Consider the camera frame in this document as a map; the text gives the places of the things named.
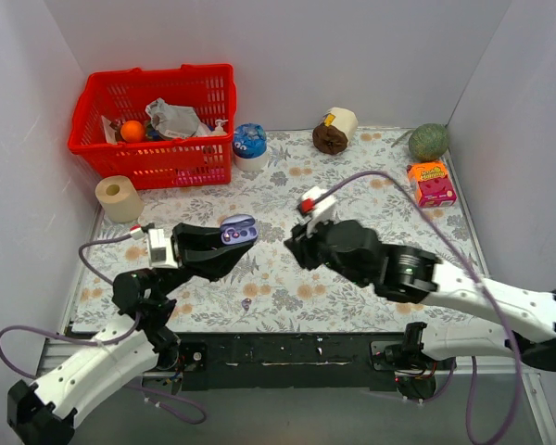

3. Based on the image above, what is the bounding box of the purple ear clip earbud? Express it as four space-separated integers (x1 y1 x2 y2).
222 229 256 245

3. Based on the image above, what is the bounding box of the lavender earbud charging case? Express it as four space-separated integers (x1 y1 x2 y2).
220 214 259 245

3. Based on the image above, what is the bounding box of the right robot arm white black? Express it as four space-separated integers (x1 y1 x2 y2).
284 221 556 373

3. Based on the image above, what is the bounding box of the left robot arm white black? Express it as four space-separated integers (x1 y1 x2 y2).
7 214 259 444

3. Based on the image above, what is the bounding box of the floral table mat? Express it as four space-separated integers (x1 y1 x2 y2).
70 128 500 334

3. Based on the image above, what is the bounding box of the beige paper roll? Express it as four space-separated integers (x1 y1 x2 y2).
95 175 144 223

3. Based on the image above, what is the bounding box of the orange pink sponge box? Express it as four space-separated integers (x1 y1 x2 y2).
407 160 457 208

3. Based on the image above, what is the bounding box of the white pump bottle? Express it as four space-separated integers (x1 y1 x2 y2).
210 119 228 136

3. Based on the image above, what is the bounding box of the crumpled grey plastic bag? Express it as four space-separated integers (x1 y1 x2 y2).
145 98 211 140

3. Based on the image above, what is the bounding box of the blue white wipes tub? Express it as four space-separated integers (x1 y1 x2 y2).
233 123 269 172

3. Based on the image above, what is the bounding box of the orange fruit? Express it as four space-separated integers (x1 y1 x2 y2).
120 121 145 144

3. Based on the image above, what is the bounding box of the brown cream towel roll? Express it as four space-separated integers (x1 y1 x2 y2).
312 107 358 156

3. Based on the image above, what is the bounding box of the green textured melon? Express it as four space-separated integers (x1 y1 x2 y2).
392 123 450 162

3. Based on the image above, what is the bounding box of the red plastic shopping basket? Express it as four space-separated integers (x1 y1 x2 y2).
68 63 237 190

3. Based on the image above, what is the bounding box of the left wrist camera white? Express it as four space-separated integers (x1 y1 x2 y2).
130 223 178 269

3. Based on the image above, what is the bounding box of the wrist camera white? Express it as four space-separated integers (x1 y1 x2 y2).
130 223 178 269
297 186 336 237

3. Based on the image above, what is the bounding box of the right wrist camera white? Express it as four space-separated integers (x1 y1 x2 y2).
297 186 336 237

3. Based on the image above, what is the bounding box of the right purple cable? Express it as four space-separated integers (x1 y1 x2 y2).
317 171 523 445

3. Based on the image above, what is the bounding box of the purple cable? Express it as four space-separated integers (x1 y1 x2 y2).
317 171 523 445
0 231 208 426

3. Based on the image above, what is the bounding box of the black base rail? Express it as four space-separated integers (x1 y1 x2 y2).
41 324 538 402

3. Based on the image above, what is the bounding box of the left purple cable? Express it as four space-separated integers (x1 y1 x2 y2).
0 231 208 426

